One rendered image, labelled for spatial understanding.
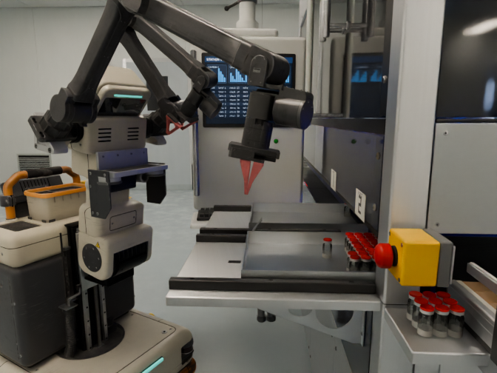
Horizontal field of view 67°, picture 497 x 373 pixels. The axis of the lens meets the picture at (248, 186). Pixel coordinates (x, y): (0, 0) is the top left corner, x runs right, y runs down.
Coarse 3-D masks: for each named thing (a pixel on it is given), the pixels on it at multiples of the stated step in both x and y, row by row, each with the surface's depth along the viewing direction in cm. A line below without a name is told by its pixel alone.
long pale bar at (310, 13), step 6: (312, 0) 130; (312, 6) 130; (312, 12) 130; (312, 18) 131; (312, 24) 131; (306, 30) 133; (312, 30) 132; (306, 36) 133; (312, 36) 132; (306, 42) 133; (312, 42) 132; (306, 48) 133; (312, 48) 133; (306, 54) 134; (312, 54) 133; (306, 60) 134; (312, 60) 134; (306, 66) 134; (312, 66) 134; (306, 72) 134; (306, 78) 135; (306, 84) 135; (306, 90) 135; (318, 114) 137; (324, 114) 137
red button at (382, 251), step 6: (378, 246) 59; (384, 246) 58; (390, 246) 58; (378, 252) 58; (384, 252) 58; (390, 252) 58; (378, 258) 58; (384, 258) 57; (390, 258) 57; (378, 264) 59; (384, 264) 58; (390, 264) 58
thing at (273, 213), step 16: (256, 208) 133; (272, 208) 132; (288, 208) 132; (304, 208) 132; (320, 208) 131; (336, 208) 131; (272, 224) 107; (288, 224) 107; (304, 224) 106; (320, 224) 106; (336, 224) 106; (352, 224) 106
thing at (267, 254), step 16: (256, 240) 99; (272, 240) 99; (288, 240) 99; (304, 240) 99; (320, 240) 98; (336, 240) 98; (256, 256) 90; (272, 256) 90; (288, 256) 90; (304, 256) 90; (320, 256) 90; (336, 256) 90; (240, 272) 74; (256, 272) 74; (272, 272) 74; (288, 272) 73; (304, 272) 73; (320, 272) 73; (336, 272) 73; (352, 272) 73; (368, 272) 73
